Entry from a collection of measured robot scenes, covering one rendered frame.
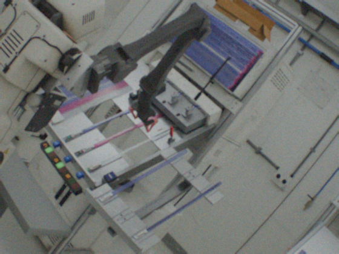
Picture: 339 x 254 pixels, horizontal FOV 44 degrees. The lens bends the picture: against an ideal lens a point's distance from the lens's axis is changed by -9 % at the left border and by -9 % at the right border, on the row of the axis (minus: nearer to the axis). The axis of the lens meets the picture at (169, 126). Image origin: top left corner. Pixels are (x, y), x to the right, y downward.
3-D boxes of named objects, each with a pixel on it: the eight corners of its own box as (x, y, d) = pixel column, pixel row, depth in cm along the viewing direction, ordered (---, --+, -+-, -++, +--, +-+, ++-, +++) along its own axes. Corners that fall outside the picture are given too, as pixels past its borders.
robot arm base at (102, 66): (74, 51, 132) (98, 73, 128) (94, 43, 137) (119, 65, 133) (69, 72, 138) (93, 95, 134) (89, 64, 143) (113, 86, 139)
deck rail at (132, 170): (96, 195, 199) (96, 186, 194) (94, 192, 200) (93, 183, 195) (214, 133, 235) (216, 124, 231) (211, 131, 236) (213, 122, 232)
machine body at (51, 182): (60, 283, 232) (123, 208, 223) (5, 198, 267) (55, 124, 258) (125, 278, 288) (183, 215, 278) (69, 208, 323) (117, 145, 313)
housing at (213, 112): (205, 135, 235) (210, 115, 225) (147, 82, 259) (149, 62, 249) (217, 129, 239) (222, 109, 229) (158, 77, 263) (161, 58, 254)
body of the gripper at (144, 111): (142, 102, 206) (143, 90, 200) (156, 116, 201) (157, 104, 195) (130, 107, 203) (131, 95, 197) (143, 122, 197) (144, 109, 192)
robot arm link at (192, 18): (200, -7, 154) (219, 13, 152) (192, 14, 167) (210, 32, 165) (94, 52, 139) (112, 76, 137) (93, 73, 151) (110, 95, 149)
